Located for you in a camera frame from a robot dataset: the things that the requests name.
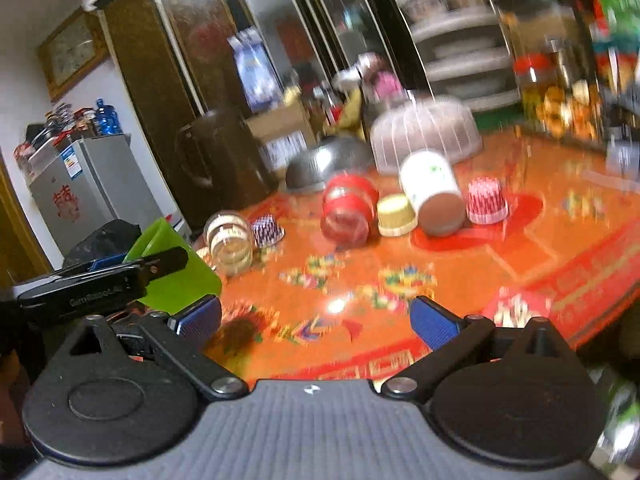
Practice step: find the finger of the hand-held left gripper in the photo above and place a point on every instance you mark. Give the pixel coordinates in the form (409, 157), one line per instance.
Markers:
(162, 262)
(102, 263)

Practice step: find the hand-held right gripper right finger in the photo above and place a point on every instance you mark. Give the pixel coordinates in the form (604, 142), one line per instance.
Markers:
(432, 322)

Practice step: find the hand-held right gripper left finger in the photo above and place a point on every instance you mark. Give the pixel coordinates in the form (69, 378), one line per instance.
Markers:
(197, 317)

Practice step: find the clear glass cup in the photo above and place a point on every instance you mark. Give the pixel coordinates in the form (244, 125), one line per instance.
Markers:
(230, 242)

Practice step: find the purple patterned paper cup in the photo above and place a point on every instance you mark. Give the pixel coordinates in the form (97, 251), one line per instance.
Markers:
(267, 231)

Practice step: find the yellow paper cup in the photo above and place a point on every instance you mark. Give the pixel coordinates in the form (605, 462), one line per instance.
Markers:
(396, 215)

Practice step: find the pink striped paper cup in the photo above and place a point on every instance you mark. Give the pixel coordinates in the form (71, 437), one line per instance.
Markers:
(486, 202)

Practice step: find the white cup with brown base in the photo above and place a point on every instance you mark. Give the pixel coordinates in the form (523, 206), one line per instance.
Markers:
(430, 185)

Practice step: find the black bag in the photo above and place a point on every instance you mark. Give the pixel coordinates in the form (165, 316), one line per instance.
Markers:
(100, 242)

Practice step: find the green plastic scoop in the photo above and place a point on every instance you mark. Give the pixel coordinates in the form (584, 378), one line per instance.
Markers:
(175, 280)

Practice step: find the grey mini fridge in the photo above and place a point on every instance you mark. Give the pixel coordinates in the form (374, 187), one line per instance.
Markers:
(95, 195)

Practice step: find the orange printed tablecloth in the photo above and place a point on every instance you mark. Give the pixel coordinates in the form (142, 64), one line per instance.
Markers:
(490, 260)

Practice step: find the brown plastic pitcher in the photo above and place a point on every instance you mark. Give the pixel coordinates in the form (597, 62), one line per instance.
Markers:
(225, 160)

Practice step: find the red lidded jar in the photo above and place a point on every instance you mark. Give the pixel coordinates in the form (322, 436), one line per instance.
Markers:
(347, 210)

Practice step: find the pile of cans and packets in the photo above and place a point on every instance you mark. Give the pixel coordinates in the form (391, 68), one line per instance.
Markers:
(55, 130)

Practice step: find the blue water bottle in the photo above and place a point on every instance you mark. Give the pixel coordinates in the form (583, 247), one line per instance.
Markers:
(107, 117)

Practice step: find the cardboard box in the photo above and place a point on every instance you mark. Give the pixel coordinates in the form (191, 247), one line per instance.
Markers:
(282, 132)

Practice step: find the metal bowl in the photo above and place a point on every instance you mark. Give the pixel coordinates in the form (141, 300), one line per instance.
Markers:
(325, 162)

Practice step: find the white mesh food cover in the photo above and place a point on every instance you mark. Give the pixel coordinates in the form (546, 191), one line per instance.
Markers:
(425, 130)

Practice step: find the dark wooden cabinet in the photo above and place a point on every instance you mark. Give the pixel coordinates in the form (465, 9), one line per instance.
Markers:
(170, 60)

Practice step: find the blue white carton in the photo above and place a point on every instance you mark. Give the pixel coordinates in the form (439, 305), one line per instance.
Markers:
(255, 72)

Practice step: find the jar of orange preserves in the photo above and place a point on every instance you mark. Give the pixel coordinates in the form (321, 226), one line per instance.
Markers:
(570, 110)

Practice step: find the glass jar with red lid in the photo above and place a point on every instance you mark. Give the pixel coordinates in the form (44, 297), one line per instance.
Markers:
(534, 90)

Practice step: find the white tiered rack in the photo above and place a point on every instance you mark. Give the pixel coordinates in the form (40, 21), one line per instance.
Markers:
(460, 35)

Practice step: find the framed wall picture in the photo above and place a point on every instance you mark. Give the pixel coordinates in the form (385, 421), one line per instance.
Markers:
(70, 55)

